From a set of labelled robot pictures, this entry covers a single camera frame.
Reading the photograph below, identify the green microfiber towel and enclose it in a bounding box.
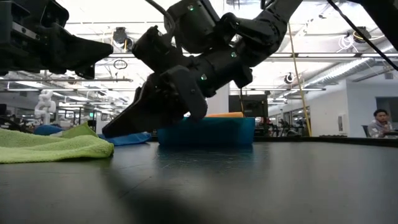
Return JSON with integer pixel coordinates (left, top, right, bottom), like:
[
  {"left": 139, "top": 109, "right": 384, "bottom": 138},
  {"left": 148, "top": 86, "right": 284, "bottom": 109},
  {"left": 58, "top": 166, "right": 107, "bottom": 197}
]
[{"left": 0, "top": 121, "right": 115, "bottom": 165}]

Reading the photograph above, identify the black monitor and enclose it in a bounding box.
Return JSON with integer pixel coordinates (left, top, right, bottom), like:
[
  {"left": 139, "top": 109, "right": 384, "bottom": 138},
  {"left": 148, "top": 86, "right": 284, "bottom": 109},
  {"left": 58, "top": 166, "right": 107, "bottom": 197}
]
[{"left": 228, "top": 94, "right": 269, "bottom": 118}]

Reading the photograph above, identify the yellow cable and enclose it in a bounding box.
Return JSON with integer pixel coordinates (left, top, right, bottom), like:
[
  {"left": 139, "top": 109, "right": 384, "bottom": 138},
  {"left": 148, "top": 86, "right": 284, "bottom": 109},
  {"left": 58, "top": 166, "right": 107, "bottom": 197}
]
[{"left": 286, "top": 21, "right": 313, "bottom": 137}]

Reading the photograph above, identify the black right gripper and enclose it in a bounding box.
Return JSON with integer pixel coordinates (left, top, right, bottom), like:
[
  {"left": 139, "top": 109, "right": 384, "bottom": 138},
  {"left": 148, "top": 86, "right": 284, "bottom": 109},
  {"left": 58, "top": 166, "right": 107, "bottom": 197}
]
[{"left": 101, "top": 46, "right": 253, "bottom": 139}]

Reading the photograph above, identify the black camera cable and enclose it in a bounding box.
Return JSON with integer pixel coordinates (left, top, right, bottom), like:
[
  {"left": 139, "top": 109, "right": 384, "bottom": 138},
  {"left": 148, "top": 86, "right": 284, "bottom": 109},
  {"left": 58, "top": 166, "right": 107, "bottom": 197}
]
[{"left": 144, "top": 0, "right": 175, "bottom": 34}]

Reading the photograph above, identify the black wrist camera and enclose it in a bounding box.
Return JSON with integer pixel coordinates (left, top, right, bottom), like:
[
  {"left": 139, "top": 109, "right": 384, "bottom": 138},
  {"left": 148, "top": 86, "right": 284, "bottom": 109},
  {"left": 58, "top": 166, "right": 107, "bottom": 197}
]
[
  {"left": 132, "top": 26, "right": 185, "bottom": 74},
  {"left": 39, "top": 0, "right": 70, "bottom": 29}
]

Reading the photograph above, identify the blue microfiber towel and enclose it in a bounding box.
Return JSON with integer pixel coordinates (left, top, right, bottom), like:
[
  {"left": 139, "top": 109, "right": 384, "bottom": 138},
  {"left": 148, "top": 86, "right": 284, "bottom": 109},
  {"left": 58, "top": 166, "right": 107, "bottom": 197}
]
[{"left": 33, "top": 124, "right": 152, "bottom": 147}]

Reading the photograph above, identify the teal plastic bin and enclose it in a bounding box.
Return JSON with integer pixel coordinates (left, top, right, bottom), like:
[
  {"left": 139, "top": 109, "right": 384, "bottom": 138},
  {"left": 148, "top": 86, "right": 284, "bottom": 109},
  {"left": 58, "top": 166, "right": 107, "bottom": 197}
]
[{"left": 157, "top": 116, "right": 256, "bottom": 147}]

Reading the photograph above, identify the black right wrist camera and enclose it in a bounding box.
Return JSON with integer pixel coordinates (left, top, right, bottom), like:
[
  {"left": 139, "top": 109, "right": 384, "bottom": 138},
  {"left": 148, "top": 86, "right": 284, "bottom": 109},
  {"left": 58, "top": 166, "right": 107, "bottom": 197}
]
[{"left": 132, "top": 26, "right": 185, "bottom": 74}]

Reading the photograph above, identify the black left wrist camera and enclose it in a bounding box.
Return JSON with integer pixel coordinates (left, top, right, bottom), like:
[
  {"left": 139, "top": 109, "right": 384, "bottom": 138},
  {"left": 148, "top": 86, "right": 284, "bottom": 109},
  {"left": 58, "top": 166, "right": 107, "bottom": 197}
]
[{"left": 39, "top": 0, "right": 70, "bottom": 29}]

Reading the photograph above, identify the person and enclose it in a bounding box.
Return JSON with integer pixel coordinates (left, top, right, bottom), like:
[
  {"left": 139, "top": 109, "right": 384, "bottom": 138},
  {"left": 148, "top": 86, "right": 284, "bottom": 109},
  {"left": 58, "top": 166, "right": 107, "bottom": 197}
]
[{"left": 366, "top": 108, "right": 398, "bottom": 139}]

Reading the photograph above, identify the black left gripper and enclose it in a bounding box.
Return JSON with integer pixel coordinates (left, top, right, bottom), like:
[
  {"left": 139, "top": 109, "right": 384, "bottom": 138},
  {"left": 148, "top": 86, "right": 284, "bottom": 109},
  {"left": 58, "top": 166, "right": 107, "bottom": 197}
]
[{"left": 0, "top": 0, "right": 114, "bottom": 80}]

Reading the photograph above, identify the white robot figure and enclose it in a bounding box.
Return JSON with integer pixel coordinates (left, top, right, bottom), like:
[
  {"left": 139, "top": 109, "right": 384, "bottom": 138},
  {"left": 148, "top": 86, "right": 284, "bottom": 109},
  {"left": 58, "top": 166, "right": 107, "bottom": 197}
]
[{"left": 33, "top": 89, "right": 57, "bottom": 126}]

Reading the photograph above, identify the white pillar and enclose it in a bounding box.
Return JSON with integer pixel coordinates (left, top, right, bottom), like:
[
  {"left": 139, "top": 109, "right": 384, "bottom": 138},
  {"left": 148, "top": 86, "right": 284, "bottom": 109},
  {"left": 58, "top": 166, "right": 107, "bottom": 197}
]
[{"left": 206, "top": 83, "right": 230, "bottom": 115}]

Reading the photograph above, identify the orange microfiber towel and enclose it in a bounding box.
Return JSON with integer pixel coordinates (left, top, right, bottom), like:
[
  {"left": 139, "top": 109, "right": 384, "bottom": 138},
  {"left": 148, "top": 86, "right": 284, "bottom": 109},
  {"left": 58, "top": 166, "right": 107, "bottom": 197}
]
[{"left": 205, "top": 111, "right": 245, "bottom": 119}]

